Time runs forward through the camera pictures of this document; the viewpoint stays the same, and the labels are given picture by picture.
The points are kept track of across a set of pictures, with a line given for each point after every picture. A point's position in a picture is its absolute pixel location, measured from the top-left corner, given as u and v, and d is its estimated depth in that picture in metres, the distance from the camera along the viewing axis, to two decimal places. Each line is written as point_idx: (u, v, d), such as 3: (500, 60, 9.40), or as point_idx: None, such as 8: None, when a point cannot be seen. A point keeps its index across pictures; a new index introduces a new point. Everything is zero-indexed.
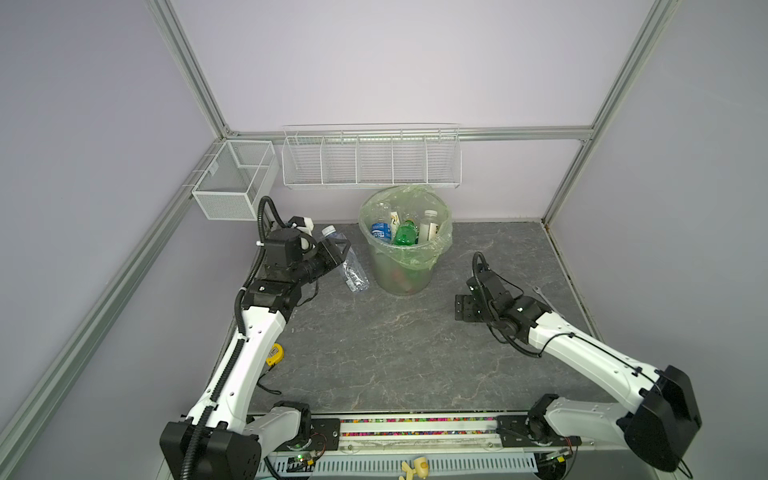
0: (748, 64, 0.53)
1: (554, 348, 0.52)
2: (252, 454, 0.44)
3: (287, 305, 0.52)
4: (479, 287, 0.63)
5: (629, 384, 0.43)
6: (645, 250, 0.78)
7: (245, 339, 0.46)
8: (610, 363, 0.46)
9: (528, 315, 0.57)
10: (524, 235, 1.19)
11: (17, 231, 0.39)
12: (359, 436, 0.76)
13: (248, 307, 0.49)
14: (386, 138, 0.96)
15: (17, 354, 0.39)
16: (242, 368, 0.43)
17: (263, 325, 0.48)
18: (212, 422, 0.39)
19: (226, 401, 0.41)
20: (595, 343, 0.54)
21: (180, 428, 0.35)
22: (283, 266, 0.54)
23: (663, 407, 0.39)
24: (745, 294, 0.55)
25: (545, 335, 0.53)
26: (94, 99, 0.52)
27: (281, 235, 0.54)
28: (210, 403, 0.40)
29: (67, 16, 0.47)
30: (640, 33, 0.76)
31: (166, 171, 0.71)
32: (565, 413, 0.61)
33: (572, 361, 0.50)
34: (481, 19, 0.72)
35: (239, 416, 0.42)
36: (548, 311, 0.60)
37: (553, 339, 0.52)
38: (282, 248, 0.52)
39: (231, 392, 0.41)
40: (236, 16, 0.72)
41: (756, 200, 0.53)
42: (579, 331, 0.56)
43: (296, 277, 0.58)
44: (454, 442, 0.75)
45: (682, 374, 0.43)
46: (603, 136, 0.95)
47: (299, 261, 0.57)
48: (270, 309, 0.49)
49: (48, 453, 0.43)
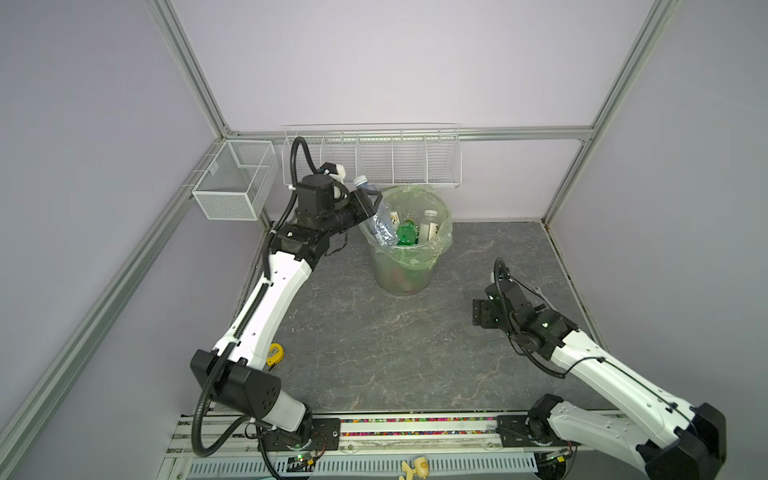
0: (748, 64, 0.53)
1: (580, 372, 0.49)
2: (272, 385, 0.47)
3: (313, 253, 0.51)
4: (499, 297, 0.59)
5: (663, 421, 0.41)
6: (645, 251, 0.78)
7: (269, 284, 0.46)
8: (641, 394, 0.44)
9: (553, 331, 0.54)
10: (524, 235, 1.19)
11: (18, 231, 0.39)
12: (359, 436, 0.76)
13: (275, 251, 0.49)
14: (386, 138, 0.96)
15: (17, 354, 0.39)
16: (265, 309, 0.44)
17: (287, 271, 0.47)
18: (235, 356, 0.41)
19: (248, 339, 0.42)
20: (624, 369, 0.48)
21: (207, 357, 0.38)
22: (314, 214, 0.52)
23: (701, 450, 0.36)
24: (745, 294, 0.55)
25: (574, 357, 0.50)
26: (93, 99, 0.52)
27: (314, 182, 0.50)
28: (232, 339, 0.42)
29: (67, 16, 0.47)
30: (640, 33, 0.76)
31: (165, 171, 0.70)
32: (571, 420, 0.61)
33: (597, 387, 0.48)
34: (481, 19, 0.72)
35: (260, 352, 0.44)
36: (575, 329, 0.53)
37: (581, 362, 0.49)
38: (314, 196, 0.50)
39: (253, 332, 0.43)
40: (236, 15, 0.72)
41: (756, 200, 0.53)
42: (610, 356, 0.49)
43: (326, 227, 0.56)
44: (454, 442, 0.75)
45: (719, 413, 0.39)
46: (603, 137, 0.95)
47: (330, 210, 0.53)
48: (295, 257, 0.48)
49: (48, 453, 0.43)
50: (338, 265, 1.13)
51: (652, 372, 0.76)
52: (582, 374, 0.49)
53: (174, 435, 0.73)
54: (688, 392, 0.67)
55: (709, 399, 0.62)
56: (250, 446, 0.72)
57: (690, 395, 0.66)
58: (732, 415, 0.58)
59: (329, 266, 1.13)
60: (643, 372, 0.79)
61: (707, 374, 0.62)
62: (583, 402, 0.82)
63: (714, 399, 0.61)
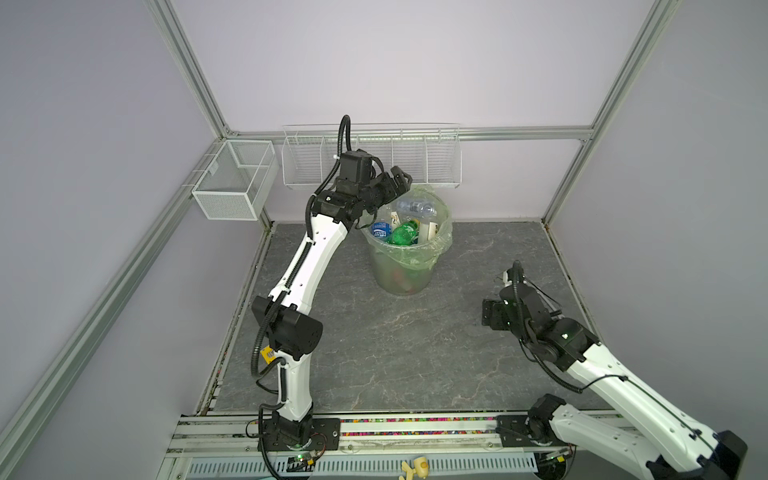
0: (751, 64, 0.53)
1: (602, 389, 0.47)
2: (316, 329, 0.55)
3: (349, 218, 0.56)
4: (515, 302, 0.56)
5: (686, 447, 0.40)
6: (645, 250, 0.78)
7: (312, 243, 0.52)
8: (666, 419, 0.43)
9: (573, 342, 0.51)
10: (524, 235, 1.19)
11: (18, 231, 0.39)
12: (359, 436, 0.76)
13: (316, 215, 0.54)
14: (384, 138, 0.96)
15: (17, 354, 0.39)
16: (311, 264, 0.51)
17: (327, 232, 0.53)
18: (286, 303, 0.49)
19: (296, 289, 0.50)
20: (647, 390, 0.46)
21: (264, 301, 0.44)
22: (353, 181, 0.58)
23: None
24: (745, 294, 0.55)
25: (596, 373, 0.47)
26: (94, 100, 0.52)
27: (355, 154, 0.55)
28: (284, 288, 0.50)
29: (67, 17, 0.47)
30: (639, 33, 0.76)
31: (165, 171, 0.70)
32: (574, 425, 0.61)
33: (612, 404, 0.47)
34: (481, 20, 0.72)
35: (307, 300, 0.51)
36: (597, 342, 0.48)
37: (604, 380, 0.47)
38: (358, 163, 0.56)
39: (300, 283, 0.50)
40: (236, 15, 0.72)
41: (756, 200, 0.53)
42: (634, 374, 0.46)
43: (361, 195, 0.59)
44: (454, 442, 0.75)
45: (742, 446, 0.40)
46: (603, 137, 0.95)
47: (366, 183, 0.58)
48: (333, 218, 0.53)
49: (48, 452, 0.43)
50: (338, 264, 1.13)
51: (652, 373, 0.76)
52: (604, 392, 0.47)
53: (174, 435, 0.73)
54: (687, 392, 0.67)
55: (707, 399, 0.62)
56: (250, 446, 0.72)
57: (689, 395, 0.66)
58: (731, 414, 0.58)
59: (329, 266, 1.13)
60: (643, 371, 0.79)
61: (707, 375, 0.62)
62: (583, 402, 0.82)
63: (712, 398, 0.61)
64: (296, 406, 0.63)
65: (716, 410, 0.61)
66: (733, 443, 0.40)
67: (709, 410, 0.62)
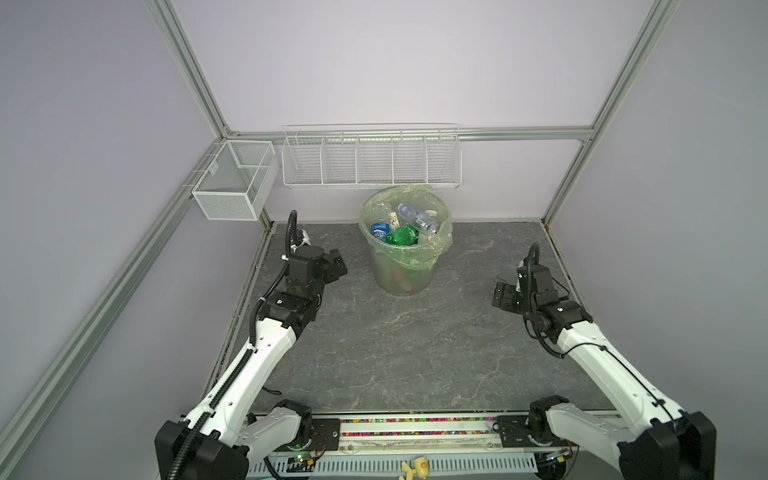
0: (751, 63, 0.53)
1: (579, 356, 0.52)
2: (239, 468, 0.43)
3: (298, 322, 0.53)
4: (526, 275, 0.63)
5: (643, 410, 0.42)
6: (645, 250, 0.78)
7: (253, 350, 0.47)
8: (632, 385, 0.45)
9: (566, 315, 0.57)
10: (524, 236, 1.19)
11: (16, 231, 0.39)
12: (359, 436, 0.76)
13: (263, 317, 0.51)
14: (386, 137, 0.96)
15: (17, 353, 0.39)
16: (246, 377, 0.44)
17: (273, 339, 0.48)
18: (206, 431, 0.39)
19: (225, 410, 0.41)
20: (627, 364, 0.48)
21: (176, 429, 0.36)
22: (303, 282, 0.55)
23: (671, 442, 0.39)
24: (745, 294, 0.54)
25: (576, 339, 0.52)
26: (92, 100, 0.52)
27: (304, 254, 0.55)
28: (207, 409, 0.41)
29: (68, 17, 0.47)
30: (639, 33, 0.76)
31: (165, 171, 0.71)
32: (568, 418, 0.61)
33: (593, 374, 0.50)
34: (481, 19, 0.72)
35: (234, 429, 0.42)
36: (591, 321, 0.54)
37: (581, 346, 0.51)
38: (304, 265, 0.54)
39: (230, 402, 0.42)
40: (235, 16, 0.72)
41: (757, 199, 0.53)
42: (611, 347, 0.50)
43: (312, 295, 0.59)
44: (454, 442, 0.75)
45: (710, 423, 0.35)
46: (603, 137, 0.95)
47: (316, 280, 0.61)
48: (283, 324, 0.50)
49: (48, 453, 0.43)
50: None
51: (652, 373, 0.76)
52: (581, 361, 0.52)
53: None
54: (686, 393, 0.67)
55: (706, 399, 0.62)
56: None
57: (688, 396, 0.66)
58: (730, 414, 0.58)
59: None
60: (643, 372, 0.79)
61: (707, 375, 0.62)
62: (584, 402, 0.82)
63: (712, 399, 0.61)
64: (283, 434, 0.60)
65: (716, 411, 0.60)
66: (700, 420, 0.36)
67: (709, 410, 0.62)
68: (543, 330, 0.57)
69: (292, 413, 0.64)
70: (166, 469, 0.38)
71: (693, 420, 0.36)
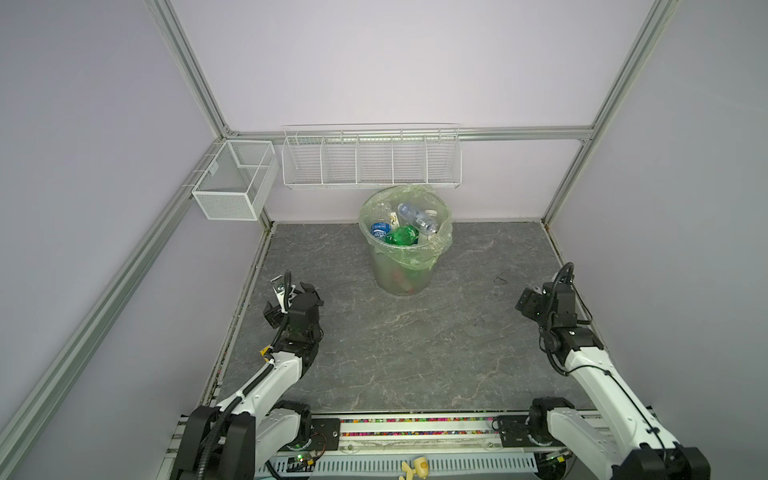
0: (751, 64, 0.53)
1: (582, 376, 0.54)
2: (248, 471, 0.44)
3: (305, 362, 0.64)
4: (551, 293, 0.63)
5: (634, 432, 0.43)
6: (645, 251, 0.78)
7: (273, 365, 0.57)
8: (628, 410, 0.46)
9: (577, 340, 0.58)
10: (524, 235, 1.19)
11: (15, 231, 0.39)
12: (359, 436, 0.76)
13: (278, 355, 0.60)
14: (386, 138, 0.96)
15: (16, 354, 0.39)
16: (267, 382, 0.52)
17: (287, 362, 0.58)
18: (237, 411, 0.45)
19: (253, 401, 0.47)
20: (628, 391, 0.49)
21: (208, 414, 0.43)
22: (304, 329, 0.65)
23: (657, 467, 0.39)
24: (745, 294, 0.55)
25: (583, 360, 0.54)
26: (92, 101, 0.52)
27: (300, 302, 0.66)
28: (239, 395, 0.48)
29: (68, 17, 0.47)
30: (639, 34, 0.76)
31: (165, 171, 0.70)
32: (568, 422, 0.61)
33: (593, 395, 0.51)
34: (481, 19, 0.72)
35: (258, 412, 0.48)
36: (601, 348, 0.56)
37: (585, 367, 0.53)
38: (302, 316, 0.63)
39: (256, 395, 0.49)
40: (236, 17, 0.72)
41: (756, 200, 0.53)
42: (615, 371, 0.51)
43: (312, 338, 0.67)
44: (454, 442, 0.75)
45: (704, 459, 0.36)
46: (603, 137, 0.95)
47: (314, 323, 0.68)
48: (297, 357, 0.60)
49: (48, 454, 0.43)
50: (338, 265, 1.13)
51: (650, 373, 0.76)
52: (584, 381, 0.53)
53: (174, 435, 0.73)
54: (685, 393, 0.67)
55: (704, 399, 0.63)
56: None
57: (686, 396, 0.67)
58: (729, 414, 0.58)
59: (330, 266, 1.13)
60: (642, 372, 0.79)
61: (706, 375, 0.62)
62: (583, 402, 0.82)
63: (710, 399, 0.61)
64: (283, 437, 0.60)
65: (715, 411, 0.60)
66: (693, 455, 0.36)
67: (708, 411, 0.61)
68: (554, 349, 0.59)
69: (293, 411, 0.65)
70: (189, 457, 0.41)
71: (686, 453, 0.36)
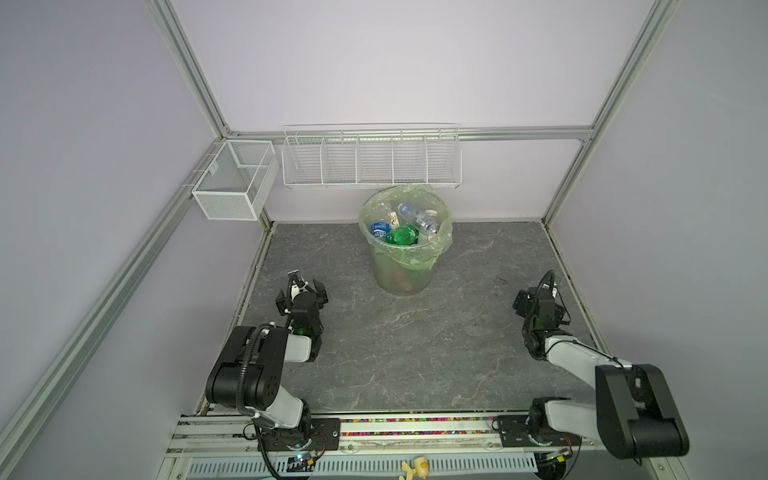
0: (750, 64, 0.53)
1: (553, 350, 0.63)
2: (276, 375, 0.49)
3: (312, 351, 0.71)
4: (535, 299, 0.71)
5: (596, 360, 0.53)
6: (646, 250, 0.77)
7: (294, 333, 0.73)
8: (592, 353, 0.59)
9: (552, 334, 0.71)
10: (524, 235, 1.19)
11: (15, 231, 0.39)
12: (359, 436, 0.76)
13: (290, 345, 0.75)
14: (386, 138, 0.96)
15: (15, 354, 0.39)
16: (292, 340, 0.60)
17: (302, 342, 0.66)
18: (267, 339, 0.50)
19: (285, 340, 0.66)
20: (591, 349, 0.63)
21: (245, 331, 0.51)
22: (307, 326, 0.73)
23: (619, 376, 0.46)
24: (745, 295, 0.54)
25: (556, 341, 0.64)
26: (92, 100, 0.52)
27: (302, 301, 0.72)
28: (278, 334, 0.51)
29: (68, 17, 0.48)
30: (639, 34, 0.76)
31: (166, 171, 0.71)
32: (563, 405, 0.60)
33: (565, 361, 0.59)
34: (481, 19, 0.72)
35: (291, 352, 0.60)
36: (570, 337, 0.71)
37: (556, 340, 0.65)
38: (305, 313, 0.70)
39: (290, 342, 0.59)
40: (236, 17, 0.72)
41: (757, 199, 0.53)
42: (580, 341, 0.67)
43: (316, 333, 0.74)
44: (454, 442, 0.75)
45: (657, 373, 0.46)
46: (603, 136, 0.95)
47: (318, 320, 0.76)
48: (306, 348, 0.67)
49: (48, 453, 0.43)
50: (338, 265, 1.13)
51: None
52: (558, 355, 0.62)
53: (174, 435, 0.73)
54: (684, 393, 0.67)
55: (704, 398, 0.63)
56: (250, 446, 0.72)
57: (685, 395, 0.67)
58: (731, 415, 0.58)
59: (330, 266, 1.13)
60: None
61: (706, 375, 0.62)
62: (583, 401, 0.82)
63: (710, 399, 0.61)
64: (290, 420, 0.62)
65: (716, 411, 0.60)
66: (652, 373, 0.46)
67: (709, 410, 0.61)
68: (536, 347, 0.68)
69: (295, 400, 0.64)
70: (232, 353, 0.48)
71: (647, 371, 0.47)
